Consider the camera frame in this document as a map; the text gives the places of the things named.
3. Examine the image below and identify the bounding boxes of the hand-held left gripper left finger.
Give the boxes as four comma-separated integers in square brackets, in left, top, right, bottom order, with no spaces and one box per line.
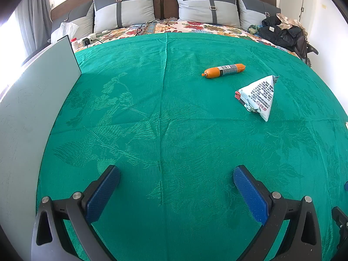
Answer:
[31,164,121,261]

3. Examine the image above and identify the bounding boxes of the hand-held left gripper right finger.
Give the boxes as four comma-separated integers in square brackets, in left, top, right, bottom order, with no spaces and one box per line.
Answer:
[233,164,323,261]

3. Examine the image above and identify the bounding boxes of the white triangular snack packet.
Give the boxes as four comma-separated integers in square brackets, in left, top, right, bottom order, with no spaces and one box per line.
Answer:
[234,75,279,122]

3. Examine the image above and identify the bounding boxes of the orange sausage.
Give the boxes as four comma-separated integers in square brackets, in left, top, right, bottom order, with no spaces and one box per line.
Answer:
[202,63,246,79]

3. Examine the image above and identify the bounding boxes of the green patterned cloth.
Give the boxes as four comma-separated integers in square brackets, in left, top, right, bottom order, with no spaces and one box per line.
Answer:
[37,32,348,261]

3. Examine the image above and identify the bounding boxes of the white power strip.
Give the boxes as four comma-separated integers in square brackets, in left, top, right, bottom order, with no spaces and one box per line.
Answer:
[82,33,105,45]

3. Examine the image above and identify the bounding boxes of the clear plastic bag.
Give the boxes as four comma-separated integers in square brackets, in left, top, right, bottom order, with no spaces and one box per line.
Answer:
[50,22,79,44]

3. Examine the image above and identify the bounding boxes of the floral bedsheet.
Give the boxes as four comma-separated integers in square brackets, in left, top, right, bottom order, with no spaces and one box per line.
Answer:
[73,19,297,57]

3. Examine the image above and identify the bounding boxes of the grey two-tone pillow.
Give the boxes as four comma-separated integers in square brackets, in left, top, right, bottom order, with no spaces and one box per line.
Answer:
[172,0,241,28]
[93,0,157,33]
[236,0,282,32]
[52,1,95,34]

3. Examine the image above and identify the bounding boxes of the grey curtain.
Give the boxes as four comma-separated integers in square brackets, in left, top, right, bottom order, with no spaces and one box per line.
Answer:
[15,0,53,57]

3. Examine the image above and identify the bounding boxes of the black cables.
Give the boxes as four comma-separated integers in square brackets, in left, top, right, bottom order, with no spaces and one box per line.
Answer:
[95,20,174,44]

